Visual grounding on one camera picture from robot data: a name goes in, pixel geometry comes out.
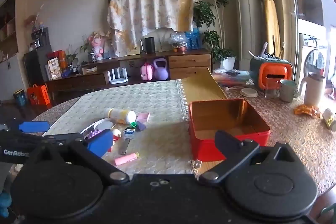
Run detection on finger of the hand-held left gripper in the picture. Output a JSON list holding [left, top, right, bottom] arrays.
[[0, 121, 51, 134], [42, 133, 86, 146]]

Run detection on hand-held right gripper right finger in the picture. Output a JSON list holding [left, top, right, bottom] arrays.
[[199, 130, 302, 184]]

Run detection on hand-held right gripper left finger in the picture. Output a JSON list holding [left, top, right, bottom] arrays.
[[28, 130, 130, 185]]

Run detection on purple building block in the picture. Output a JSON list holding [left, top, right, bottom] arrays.
[[85, 129, 103, 139]]

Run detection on red foil packet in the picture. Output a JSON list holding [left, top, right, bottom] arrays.
[[107, 135, 121, 153]]

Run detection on round metal tin lid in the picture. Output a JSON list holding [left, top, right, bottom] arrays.
[[80, 118, 117, 135]]

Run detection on red tin box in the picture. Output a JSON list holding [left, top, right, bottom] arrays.
[[188, 98, 271, 161]]

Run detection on pink tube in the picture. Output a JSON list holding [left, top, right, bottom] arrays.
[[114, 152, 139, 166]]

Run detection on yellow white bottle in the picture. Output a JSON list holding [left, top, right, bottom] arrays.
[[106, 108, 137, 125]]

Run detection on person's left hand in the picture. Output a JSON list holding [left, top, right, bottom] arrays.
[[0, 191, 12, 216]]

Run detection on silver metal bar tool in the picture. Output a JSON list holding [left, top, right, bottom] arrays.
[[118, 138, 131, 156]]

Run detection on orange floor box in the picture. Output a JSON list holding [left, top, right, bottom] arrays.
[[27, 84, 51, 106]]

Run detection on blue tin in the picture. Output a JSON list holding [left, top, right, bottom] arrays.
[[14, 89, 27, 106]]

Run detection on white round coaster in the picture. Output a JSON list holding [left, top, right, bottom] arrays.
[[240, 88, 259, 98]]

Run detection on yellow table runner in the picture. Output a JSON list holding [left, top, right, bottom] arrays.
[[181, 73, 228, 122]]

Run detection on black small fridge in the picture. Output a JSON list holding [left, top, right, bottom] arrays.
[[24, 51, 53, 85]]

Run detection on white snack box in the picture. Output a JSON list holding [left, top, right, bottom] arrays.
[[47, 57, 62, 80]]

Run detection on wooden television cabinet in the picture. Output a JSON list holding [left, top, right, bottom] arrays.
[[46, 49, 213, 98]]

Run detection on clear glass cup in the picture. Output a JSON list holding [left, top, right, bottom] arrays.
[[264, 74, 280, 98]]

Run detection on white patterned tablecloth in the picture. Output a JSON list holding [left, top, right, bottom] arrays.
[[31, 79, 195, 174]]

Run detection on white router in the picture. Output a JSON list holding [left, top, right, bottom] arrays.
[[105, 68, 129, 85]]

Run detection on orange red box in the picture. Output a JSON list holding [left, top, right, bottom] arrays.
[[54, 50, 67, 69]]

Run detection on wooden cabinet drawer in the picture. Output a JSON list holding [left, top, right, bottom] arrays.
[[169, 67, 212, 80], [168, 54, 212, 69]]

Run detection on small potted plant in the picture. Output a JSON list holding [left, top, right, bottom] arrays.
[[66, 44, 79, 67]]

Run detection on green mug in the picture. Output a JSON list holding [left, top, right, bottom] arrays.
[[279, 79, 300, 103]]

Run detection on green orange storage box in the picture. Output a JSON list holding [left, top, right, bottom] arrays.
[[249, 55, 293, 90]]

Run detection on orange snack packet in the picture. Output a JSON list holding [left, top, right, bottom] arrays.
[[293, 104, 322, 119]]

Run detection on black coffee machine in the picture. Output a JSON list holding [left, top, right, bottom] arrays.
[[31, 28, 50, 50]]

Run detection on purple kettlebell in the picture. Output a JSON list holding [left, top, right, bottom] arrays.
[[153, 58, 170, 80]]

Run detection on pink doll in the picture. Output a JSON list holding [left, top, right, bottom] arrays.
[[88, 32, 105, 61]]

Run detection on assorted stationery sticks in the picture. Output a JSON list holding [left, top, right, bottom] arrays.
[[248, 40, 286, 59]]

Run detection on white pitcher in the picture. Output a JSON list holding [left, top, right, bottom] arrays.
[[298, 72, 327, 106]]

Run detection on small white bottle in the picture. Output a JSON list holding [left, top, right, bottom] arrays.
[[322, 108, 336, 132]]

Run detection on blue packet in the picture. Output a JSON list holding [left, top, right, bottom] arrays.
[[185, 28, 201, 50]]

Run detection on clear plastic bag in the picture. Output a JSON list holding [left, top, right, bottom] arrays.
[[169, 32, 188, 52]]

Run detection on black speaker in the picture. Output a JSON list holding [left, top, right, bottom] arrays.
[[145, 37, 155, 54]]

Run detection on white washing machine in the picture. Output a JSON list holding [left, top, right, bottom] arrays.
[[298, 18, 328, 88]]

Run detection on white shell-shaped ornament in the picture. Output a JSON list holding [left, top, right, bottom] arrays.
[[142, 28, 175, 51]]

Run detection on yellow curtain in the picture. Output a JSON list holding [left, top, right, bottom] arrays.
[[256, 0, 297, 77]]

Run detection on white standing air conditioner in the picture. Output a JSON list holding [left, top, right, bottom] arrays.
[[227, 0, 263, 75]]

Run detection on floral cloth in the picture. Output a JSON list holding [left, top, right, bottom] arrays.
[[107, 0, 201, 56]]

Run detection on wooden wall shelf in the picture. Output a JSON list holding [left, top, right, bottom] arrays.
[[0, 0, 19, 63]]

